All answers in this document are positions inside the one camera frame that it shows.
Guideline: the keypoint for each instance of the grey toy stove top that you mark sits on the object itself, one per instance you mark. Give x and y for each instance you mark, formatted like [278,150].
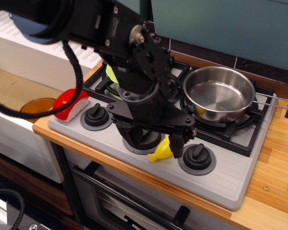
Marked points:
[225,185]

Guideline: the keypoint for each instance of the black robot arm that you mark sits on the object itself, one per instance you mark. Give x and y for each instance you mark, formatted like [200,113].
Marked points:
[120,36]

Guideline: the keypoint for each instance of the yellow toy banana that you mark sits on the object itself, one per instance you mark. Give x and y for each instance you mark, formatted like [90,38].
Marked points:
[163,151]

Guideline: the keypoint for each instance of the toy oven door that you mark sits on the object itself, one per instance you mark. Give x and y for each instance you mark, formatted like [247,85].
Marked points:
[121,203]

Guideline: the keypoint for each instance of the white toy sink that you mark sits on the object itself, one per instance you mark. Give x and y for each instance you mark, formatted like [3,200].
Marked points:
[29,71]

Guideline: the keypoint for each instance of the middle black stove knob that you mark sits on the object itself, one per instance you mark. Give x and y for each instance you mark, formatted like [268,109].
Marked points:
[149,143]

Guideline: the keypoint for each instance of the left black stove knob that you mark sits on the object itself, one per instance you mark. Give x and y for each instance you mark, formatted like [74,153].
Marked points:
[96,118]

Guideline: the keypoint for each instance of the black stove knob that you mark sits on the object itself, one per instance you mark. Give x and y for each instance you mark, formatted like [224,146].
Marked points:
[149,143]
[96,118]
[197,159]

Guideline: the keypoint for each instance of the teal cabinet box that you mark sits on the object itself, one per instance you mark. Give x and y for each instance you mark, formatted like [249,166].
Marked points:
[256,30]

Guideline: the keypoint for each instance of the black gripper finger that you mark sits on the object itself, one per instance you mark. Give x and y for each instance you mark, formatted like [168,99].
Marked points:
[176,144]
[131,133]

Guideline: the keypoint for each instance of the stainless steel pan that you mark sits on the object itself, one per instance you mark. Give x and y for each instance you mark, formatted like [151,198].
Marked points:
[219,94]

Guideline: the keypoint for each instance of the right black burner grate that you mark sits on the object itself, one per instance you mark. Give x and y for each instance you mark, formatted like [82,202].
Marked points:
[243,136]

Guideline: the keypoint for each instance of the light green plastic plate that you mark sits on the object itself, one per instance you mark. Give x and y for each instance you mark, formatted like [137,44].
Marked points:
[110,73]

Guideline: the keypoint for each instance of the right black stove knob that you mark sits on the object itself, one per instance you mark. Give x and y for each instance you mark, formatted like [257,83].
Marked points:
[197,159]

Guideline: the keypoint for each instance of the orange plastic bowl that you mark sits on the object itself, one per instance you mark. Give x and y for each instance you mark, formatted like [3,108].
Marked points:
[38,105]

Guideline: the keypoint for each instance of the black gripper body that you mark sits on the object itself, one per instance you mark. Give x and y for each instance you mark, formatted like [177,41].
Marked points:
[173,121]

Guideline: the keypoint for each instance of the red white toy sushi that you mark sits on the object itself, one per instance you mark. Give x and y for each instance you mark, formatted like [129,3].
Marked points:
[74,109]

